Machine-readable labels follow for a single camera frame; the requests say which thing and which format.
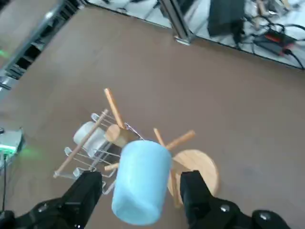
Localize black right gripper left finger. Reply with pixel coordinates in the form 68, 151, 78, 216
0, 170, 103, 229

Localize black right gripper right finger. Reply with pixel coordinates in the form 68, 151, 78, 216
180, 169, 291, 229

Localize blue plastic cup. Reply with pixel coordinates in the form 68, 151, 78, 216
111, 140, 173, 226

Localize wooden cup rack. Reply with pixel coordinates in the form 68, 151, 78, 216
103, 87, 219, 208

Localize white cup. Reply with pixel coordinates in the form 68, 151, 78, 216
72, 121, 112, 158

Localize red and black device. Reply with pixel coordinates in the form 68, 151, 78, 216
263, 31, 297, 57

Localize long black power box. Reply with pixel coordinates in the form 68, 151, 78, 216
206, 0, 246, 38

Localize white wire rack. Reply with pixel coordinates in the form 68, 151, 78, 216
52, 108, 146, 195

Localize aluminium profile post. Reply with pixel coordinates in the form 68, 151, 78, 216
158, 0, 193, 46

